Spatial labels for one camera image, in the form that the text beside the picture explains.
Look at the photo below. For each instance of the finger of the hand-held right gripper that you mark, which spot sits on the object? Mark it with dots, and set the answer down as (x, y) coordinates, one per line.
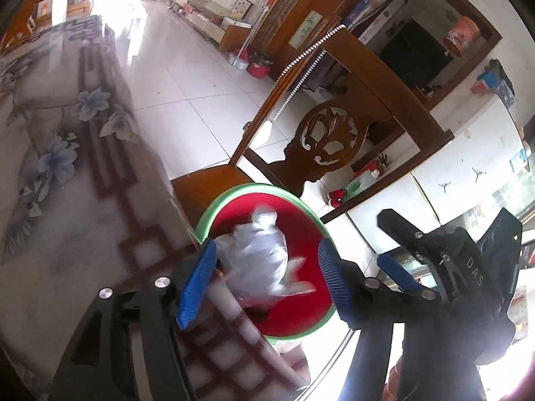
(407, 232)
(397, 271)

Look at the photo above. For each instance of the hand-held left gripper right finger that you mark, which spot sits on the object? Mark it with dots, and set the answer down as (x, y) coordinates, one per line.
(336, 284)

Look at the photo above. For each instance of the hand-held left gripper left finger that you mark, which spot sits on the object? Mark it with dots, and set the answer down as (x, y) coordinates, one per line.
(196, 284)

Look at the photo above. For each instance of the red basin with green rim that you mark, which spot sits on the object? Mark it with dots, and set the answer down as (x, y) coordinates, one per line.
(305, 313)

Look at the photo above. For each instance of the clear plastic bag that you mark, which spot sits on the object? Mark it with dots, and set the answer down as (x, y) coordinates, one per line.
(259, 259)

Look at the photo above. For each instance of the green liquid bottle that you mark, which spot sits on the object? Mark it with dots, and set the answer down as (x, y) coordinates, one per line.
(361, 181)

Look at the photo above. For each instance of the small red object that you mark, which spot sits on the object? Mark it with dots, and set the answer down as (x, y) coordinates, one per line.
(337, 197)

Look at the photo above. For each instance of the floral tablecloth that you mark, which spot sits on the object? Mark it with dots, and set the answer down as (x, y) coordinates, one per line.
(62, 217)

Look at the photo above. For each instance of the carved wooden chair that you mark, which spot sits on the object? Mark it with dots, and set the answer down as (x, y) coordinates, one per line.
(376, 83)

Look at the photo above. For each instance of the blue box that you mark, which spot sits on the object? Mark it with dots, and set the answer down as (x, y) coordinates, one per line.
(495, 83)

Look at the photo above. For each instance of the black television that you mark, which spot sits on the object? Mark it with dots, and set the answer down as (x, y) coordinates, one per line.
(413, 54)

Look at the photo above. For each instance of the red cylindrical tin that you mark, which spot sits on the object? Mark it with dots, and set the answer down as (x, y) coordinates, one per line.
(462, 35)

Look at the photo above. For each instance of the red bucket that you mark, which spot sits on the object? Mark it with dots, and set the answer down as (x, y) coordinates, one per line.
(260, 67)

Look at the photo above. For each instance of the metal basin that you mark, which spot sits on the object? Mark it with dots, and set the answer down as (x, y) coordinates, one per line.
(237, 62)

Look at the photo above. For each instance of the framed bamboo picture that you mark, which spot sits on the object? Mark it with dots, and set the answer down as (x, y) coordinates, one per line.
(307, 29)

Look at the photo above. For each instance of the long colourful box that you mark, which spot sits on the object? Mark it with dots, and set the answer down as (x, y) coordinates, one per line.
(374, 6)

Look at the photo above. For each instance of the wooden wall cabinet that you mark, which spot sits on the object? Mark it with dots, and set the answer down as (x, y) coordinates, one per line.
(292, 0)

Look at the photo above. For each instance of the small picture frame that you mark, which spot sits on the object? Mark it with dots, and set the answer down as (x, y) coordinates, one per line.
(244, 6)

